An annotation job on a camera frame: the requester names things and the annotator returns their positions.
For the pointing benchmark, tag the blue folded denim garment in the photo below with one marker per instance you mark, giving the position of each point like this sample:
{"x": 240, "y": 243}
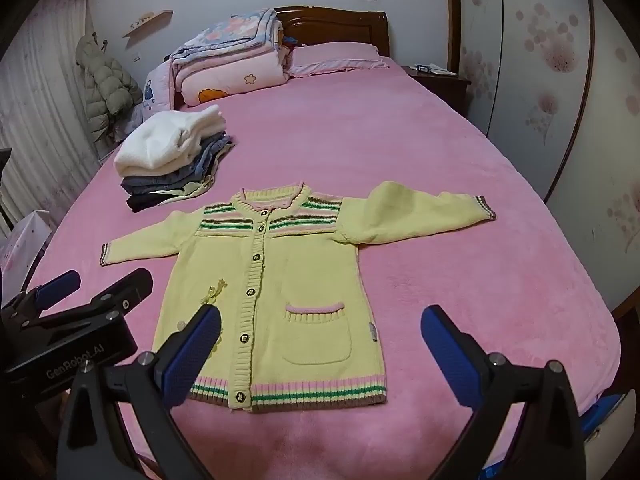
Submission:
{"x": 215, "y": 152}

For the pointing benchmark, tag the small blue object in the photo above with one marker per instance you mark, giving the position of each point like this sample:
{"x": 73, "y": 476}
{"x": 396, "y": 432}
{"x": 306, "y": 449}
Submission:
{"x": 424, "y": 69}

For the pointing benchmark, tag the dark wooden nightstand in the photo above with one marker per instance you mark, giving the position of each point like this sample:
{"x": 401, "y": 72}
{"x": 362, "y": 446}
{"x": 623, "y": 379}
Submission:
{"x": 450, "y": 92}

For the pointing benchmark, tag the yellow striped knit cardigan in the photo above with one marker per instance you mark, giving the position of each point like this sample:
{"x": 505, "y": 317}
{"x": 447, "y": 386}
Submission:
{"x": 300, "y": 270}

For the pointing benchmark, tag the dark wooden headboard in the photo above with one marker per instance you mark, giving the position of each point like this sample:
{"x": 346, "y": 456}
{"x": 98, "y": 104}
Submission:
{"x": 345, "y": 25}

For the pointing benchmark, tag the black folded garment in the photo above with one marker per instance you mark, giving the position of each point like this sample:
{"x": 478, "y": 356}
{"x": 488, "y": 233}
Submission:
{"x": 145, "y": 202}

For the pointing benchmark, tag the pink flower print quilt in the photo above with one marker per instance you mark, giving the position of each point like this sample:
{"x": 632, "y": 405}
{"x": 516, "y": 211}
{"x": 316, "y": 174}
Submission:
{"x": 230, "y": 82}

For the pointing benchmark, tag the white folded sweater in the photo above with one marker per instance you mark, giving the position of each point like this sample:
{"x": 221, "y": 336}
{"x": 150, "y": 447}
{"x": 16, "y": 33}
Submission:
{"x": 160, "y": 140}

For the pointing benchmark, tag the short wooden wall shelf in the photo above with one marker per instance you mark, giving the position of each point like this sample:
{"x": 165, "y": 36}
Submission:
{"x": 147, "y": 22}

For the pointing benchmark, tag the pink pillow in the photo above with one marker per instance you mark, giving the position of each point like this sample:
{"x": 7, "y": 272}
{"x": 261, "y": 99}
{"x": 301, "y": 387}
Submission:
{"x": 335, "y": 60}

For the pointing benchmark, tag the pink bed blanket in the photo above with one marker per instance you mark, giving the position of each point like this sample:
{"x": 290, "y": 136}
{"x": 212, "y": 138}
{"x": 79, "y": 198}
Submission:
{"x": 400, "y": 150}

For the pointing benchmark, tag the white paper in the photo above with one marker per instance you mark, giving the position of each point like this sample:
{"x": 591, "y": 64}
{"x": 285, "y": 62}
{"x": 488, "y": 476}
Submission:
{"x": 442, "y": 71}

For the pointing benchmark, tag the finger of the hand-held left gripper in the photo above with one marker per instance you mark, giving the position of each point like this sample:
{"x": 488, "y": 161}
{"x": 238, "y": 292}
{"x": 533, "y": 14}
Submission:
{"x": 127, "y": 290}
{"x": 60, "y": 284}

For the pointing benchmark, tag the floral wardrobe doors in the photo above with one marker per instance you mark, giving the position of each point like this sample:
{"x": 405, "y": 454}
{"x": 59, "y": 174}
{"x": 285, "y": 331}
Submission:
{"x": 550, "y": 60}

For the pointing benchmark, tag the grey-green puffer jacket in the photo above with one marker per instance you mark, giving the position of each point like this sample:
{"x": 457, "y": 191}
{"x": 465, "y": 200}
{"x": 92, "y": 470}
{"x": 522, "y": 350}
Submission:
{"x": 107, "y": 90}

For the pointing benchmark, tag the blue plastic object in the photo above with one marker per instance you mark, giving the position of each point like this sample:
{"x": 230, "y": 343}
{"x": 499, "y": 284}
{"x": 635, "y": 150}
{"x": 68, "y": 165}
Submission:
{"x": 602, "y": 417}

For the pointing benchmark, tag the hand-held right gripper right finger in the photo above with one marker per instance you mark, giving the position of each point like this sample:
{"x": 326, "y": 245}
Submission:
{"x": 450, "y": 360}

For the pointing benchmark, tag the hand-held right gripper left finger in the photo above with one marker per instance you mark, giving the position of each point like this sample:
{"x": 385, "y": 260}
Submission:
{"x": 192, "y": 360}

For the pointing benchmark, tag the floral patchwork quilt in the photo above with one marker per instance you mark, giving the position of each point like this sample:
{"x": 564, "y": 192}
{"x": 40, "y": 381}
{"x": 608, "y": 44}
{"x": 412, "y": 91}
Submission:
{"x": 230, "y": 30}

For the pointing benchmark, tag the grey folded garment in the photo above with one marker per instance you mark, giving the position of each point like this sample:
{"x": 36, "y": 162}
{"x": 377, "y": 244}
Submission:
{"x": 155, "y": 182}

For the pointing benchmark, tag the white cardboard box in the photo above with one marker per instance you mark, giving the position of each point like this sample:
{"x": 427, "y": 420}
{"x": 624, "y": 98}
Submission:
{"x": 25, "y": 240}

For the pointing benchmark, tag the white patterned curtain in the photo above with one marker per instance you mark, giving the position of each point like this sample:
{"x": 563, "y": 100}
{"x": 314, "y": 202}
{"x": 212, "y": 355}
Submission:
{"x": 40, "y": 110}

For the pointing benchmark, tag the lilac cartoon blanket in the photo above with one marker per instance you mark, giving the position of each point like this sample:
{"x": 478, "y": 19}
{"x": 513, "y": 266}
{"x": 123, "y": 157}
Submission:
{"x": 157, "y": 90}

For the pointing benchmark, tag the light green folded garment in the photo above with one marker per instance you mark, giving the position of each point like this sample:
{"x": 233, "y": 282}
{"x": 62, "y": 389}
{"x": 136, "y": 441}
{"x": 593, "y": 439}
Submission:
{"x": 186, "y": 191}

